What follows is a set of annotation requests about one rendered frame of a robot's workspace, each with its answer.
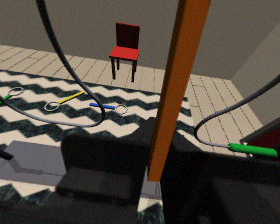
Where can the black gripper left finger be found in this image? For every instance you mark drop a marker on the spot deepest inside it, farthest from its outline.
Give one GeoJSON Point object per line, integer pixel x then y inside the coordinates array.
{"type": "Point", "coordinates": [127, 156]}

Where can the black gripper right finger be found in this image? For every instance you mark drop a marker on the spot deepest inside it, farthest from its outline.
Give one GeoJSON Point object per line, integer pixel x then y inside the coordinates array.
{"type": "Point", "coordinates": [188, 168]}

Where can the grey flat plate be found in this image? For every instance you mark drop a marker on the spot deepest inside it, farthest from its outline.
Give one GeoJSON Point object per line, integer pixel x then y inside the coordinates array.
{"type": "Point", "coordinates": [43, 164]}

